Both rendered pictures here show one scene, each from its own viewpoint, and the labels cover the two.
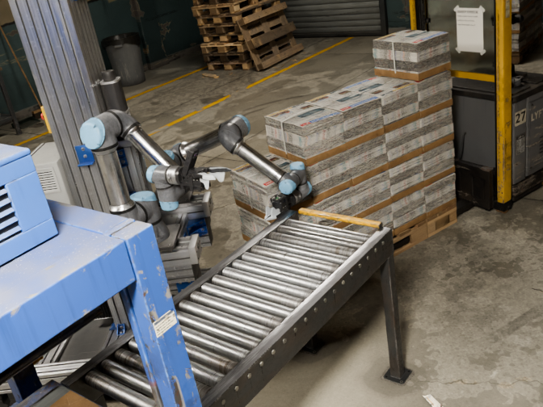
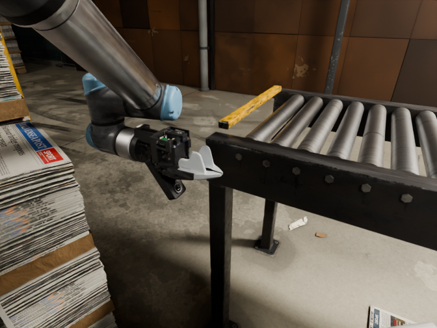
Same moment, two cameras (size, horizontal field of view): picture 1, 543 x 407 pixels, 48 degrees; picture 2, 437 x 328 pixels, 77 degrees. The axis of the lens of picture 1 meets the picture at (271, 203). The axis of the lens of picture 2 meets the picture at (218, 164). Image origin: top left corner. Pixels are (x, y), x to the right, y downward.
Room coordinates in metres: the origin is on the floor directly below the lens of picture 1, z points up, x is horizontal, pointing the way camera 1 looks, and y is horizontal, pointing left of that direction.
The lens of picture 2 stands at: (2.79, 0.51, 1.06)
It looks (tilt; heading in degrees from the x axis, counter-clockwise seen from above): 29 degrees down; 257
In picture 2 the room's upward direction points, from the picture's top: straight up
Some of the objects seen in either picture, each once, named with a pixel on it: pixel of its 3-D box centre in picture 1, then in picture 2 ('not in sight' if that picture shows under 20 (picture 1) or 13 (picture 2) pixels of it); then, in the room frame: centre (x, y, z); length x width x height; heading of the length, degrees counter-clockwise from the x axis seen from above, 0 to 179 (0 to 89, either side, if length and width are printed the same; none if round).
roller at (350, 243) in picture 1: (320, 238); (299, 123); (2.39, -0.18, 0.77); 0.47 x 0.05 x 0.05; 49
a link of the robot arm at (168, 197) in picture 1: (170, 195); not in sight; (2.38, 0.41, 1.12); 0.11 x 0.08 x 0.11; 148
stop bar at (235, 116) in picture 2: (338, 217); (255, 103); (2.49, -0.29, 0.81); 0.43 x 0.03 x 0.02; 49
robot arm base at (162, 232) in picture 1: (151, 228); not in sight; (2.62, 0.57, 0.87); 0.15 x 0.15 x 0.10
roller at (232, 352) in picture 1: (201, 340); not in sight; (1.81, 0.33, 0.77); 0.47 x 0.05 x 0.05; 49
